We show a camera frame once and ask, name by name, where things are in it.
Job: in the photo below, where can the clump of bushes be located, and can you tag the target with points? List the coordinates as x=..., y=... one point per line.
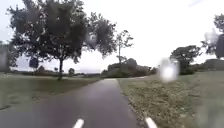
x=126, y=68

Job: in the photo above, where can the slim tree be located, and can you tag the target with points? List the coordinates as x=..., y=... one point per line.
x=121, y=41

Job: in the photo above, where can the small tree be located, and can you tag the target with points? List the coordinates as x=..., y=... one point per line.
x=71, y=71

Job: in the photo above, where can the grey asphalt path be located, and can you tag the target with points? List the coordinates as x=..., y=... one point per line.
x=93, y=103

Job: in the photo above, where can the large tree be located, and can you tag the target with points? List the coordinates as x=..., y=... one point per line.
x=60, y=30

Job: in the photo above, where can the grass field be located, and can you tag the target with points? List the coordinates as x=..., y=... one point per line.
x=166, y=96

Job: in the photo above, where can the robot's own part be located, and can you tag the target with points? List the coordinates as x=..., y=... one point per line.
x=150, y=122
x=78, y=123

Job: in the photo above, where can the grass verge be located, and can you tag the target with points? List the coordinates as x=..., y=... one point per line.
x=30, y=88

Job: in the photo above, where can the hedge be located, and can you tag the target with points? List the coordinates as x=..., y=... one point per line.
x=210, y=64

